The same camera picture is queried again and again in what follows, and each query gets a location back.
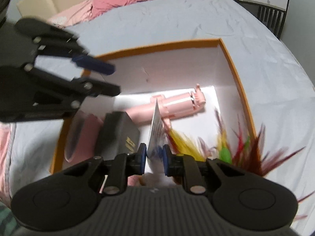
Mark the pink grey quilt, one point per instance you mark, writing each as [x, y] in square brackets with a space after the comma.
[7, 138]

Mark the crocheted white bunny doll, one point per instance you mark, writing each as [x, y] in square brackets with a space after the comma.
[151, 180]

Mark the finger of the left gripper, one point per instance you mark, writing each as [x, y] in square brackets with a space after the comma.
[94, 87]
[90, 63]

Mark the dark grey notebook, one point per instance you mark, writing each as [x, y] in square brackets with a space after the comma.
[119, 134]

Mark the white hand cream tube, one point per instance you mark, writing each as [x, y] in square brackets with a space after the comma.
[156, 141]

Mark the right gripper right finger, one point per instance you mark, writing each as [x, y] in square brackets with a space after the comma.
[186, 169]

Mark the orange cardboard box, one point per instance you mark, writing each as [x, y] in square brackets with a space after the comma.
[175, 67]

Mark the red feather cat toy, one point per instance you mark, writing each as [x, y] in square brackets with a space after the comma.
[247, 156]

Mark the white right nightstand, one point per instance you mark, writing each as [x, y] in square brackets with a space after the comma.
[260, 0]

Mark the pink selfie stick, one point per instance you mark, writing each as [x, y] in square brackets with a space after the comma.
[173, 107]

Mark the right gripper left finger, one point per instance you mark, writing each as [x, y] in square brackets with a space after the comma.
[121, 167]

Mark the teal striped fleece blanket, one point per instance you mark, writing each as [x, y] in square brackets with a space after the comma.
[8, 224]

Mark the pink fluffy pouch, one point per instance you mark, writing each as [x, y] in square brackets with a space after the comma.
[82, 137]

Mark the light pink pillow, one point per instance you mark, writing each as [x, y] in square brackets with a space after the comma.
[72, 16]

